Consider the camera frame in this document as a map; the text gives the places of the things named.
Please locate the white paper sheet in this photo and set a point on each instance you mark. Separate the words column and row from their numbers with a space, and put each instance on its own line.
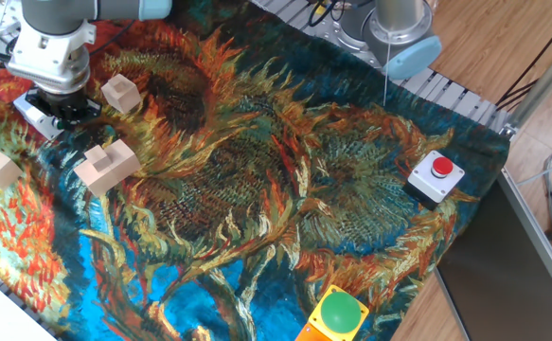
column 1, row 312

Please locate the aluminium frame rail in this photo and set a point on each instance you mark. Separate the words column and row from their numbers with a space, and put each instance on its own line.
column 536, row 237

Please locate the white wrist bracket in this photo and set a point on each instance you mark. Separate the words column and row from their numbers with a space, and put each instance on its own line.
column 53, row 52

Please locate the small wooden block with peg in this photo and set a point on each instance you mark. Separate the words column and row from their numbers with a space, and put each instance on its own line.
column 121, row 97

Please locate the yellow box big green button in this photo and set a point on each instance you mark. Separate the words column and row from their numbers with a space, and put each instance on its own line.
column 339, row 312

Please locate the large notched wooden block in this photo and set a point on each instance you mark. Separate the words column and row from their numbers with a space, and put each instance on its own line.
column 110, row 170

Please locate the aluminium frame post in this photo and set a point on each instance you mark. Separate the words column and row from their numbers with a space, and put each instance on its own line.
column 545, row 83

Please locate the yellow connector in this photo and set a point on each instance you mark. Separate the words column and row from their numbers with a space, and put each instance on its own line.
column 323, row 8

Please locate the sunflower painting cloth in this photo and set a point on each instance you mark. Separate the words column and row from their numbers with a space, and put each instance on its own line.
column 256, row 189

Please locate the white zip tie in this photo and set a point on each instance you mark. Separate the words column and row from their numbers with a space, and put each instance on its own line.
column 386, row 68

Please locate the dark grey panel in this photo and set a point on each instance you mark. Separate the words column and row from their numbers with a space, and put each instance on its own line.
column 503, row 274

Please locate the grey box small green button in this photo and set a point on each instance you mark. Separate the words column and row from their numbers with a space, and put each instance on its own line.
column 39, row 124

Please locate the grey box red button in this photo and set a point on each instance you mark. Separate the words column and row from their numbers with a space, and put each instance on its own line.
column 429, row 182

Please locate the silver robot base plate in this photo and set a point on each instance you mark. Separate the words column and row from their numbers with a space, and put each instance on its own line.
column 327, row 28

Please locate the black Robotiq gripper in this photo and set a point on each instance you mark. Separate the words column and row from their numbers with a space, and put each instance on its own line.
column 62, row 102

